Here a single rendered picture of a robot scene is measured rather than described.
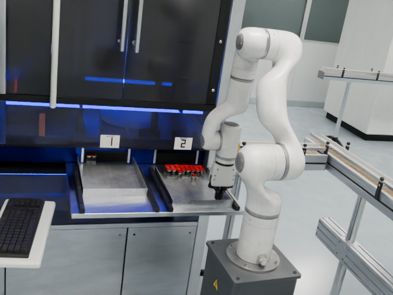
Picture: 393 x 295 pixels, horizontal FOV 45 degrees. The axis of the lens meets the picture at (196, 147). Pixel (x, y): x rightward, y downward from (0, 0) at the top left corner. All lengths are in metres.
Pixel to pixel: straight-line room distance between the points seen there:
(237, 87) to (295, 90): 6.05
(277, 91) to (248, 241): 0.51
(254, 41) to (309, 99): 6.44
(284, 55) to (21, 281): 1.60
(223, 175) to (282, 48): 0.59
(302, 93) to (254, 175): 6.42
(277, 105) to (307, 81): 6.32
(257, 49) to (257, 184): 0.43
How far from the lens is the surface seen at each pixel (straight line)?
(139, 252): 2.45
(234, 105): 1.79
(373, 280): 2.55
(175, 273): 2.58
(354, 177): 2.58
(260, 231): 1.62
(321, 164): 2.74
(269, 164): 1.51
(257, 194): 1.55
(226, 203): 1.99
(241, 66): 1.75
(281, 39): 1.61
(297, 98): 7.86
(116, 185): 2.06
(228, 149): 1.86
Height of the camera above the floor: 1.76
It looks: 20 degrees down
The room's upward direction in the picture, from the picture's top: 8 degrees clockwise
